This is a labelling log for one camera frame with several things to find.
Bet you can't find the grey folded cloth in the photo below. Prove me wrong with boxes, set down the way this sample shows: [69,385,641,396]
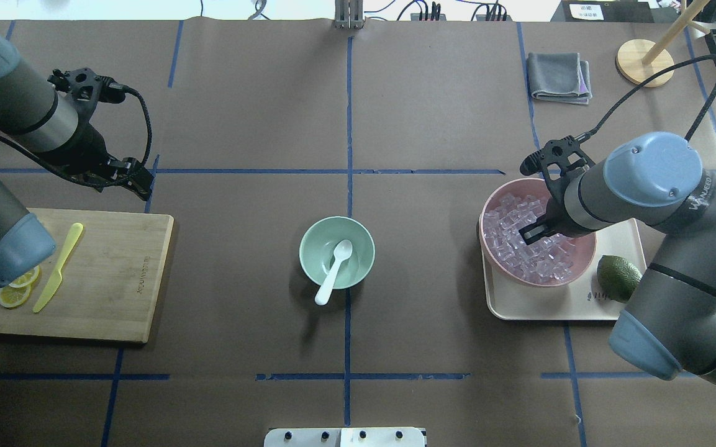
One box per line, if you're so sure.
[526,53,592,105]

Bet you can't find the beige plastic tray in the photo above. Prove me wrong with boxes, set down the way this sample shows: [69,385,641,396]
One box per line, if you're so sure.
[480,220,646,321]

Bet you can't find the mint green bowl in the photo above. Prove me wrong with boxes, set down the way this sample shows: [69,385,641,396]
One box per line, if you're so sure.
[299,216,376,289]

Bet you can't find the lemon slice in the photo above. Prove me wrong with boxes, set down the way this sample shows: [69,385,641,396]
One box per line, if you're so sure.
[0,284,32,309]
[9,265,42,289]

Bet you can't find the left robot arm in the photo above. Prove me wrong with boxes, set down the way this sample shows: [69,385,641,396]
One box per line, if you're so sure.
[0,35,153,288]

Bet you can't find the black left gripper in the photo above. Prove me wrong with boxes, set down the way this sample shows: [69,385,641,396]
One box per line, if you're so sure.
[47,68,153,202]

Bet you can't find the yellow plastic knife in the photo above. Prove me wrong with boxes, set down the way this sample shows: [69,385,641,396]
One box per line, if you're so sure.
[32,222,84,314]

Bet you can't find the white plastic spoon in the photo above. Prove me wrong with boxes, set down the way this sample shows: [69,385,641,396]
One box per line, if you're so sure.
[314,240,353,306]

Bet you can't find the green lime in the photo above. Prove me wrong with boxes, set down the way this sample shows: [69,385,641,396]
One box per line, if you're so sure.
[596,255,643,304]

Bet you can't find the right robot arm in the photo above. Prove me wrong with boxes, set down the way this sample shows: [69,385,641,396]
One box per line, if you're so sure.
[520,131,716,385]

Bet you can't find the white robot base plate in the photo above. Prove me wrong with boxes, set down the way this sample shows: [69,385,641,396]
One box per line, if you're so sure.
[263,427,428,446]

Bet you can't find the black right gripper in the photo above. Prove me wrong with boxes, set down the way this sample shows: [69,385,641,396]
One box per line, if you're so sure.
[519,137,594,244]

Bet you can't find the wooden cutting board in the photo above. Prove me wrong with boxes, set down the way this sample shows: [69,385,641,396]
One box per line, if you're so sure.
[0,207,175,343]

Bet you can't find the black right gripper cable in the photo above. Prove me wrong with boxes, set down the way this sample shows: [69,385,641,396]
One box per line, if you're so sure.
[575,53,716,143]

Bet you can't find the clear ice cubes pile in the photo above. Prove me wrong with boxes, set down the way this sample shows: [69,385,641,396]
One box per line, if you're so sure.
[482,194,578,285]

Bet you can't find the aluminium frame post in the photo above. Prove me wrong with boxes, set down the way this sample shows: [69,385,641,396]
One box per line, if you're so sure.
[334,0,365,29]

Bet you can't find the wooden paper towel stand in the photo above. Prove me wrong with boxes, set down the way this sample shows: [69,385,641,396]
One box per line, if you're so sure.
[614,1,709,88]

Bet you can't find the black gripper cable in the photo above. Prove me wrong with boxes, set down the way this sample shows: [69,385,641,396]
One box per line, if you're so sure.
[575,53,716,143]
[0,87,153,189]

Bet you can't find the pink bowl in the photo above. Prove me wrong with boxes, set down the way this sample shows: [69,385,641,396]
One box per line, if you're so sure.
[479,178,596,287]

